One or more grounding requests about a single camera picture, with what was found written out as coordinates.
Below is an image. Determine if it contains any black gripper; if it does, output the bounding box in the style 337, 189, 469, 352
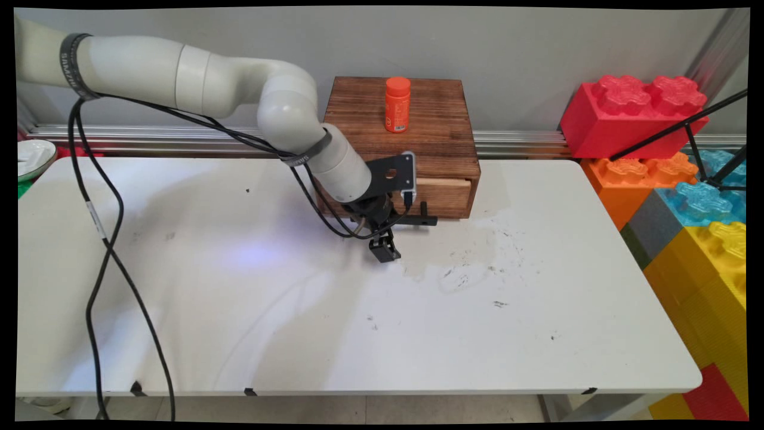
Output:
341, 195, 402, 264

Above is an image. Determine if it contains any wooden drawer with black handle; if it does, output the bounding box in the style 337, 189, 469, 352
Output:
386, 177, 476, 227

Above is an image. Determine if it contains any brown wooden drawer cabinet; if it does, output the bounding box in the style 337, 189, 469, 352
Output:
314, 76, 482, 219

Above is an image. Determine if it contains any orange plastic bottle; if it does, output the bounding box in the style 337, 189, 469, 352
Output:
384, 76, 412, 134

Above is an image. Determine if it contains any orange giant toy brick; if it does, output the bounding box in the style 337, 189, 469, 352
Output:
580, 152, 700, 231

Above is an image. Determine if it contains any grey giant toy brick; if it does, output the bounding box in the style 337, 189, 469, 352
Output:
620, 189, 685, 270

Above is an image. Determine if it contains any red giant toy brick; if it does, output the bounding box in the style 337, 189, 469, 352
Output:
559, 74, 710, 160

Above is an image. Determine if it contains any blue giant toy brick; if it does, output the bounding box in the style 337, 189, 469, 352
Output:
655, 149, 747, 228

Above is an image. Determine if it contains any yellow giant toy brick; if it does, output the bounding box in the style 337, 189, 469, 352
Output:
642, 222, 748, 420

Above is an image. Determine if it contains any black tripod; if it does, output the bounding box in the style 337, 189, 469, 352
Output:
609, 88, 748, 192

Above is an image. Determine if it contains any small red toy brick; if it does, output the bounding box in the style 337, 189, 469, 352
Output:
682, 363, 748, 420

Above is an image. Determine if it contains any white bowl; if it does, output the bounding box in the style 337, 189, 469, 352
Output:
17, 139, 58, 183

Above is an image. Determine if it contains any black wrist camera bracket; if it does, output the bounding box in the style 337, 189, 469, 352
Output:
363, 150, 417, 207

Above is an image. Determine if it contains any grey velcro wrist strap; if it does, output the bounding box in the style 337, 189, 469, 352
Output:
279, 128, 334, 167

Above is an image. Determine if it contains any aluminium wall rail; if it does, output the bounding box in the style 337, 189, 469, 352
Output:
27, 124, 747, 159

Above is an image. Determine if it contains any grey table leg frame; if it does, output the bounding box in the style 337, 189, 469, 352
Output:
537, 393, 675, 422

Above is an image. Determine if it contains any black printed velcro strap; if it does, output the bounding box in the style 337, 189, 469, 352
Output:
58, 32, 101, 102

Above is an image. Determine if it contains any aluminium corner post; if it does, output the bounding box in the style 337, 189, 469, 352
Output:
684, 8, 750, 90

